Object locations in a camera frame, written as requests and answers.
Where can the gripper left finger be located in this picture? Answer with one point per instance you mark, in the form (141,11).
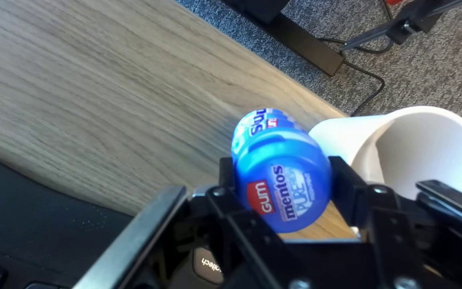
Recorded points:
(223,216)

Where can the blue gum bottle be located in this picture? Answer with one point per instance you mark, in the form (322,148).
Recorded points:
(279,172)

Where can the black keyboard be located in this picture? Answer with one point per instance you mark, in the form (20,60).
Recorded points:
(34,224)

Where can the black table foot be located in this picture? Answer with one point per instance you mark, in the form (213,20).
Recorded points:
(303,40)

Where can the white paper cup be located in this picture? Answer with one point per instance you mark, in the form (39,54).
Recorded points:
(423,152)

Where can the stand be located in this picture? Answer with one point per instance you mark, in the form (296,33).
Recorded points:
(407,24)

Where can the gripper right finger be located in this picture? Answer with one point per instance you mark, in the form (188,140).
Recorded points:
(391,224)

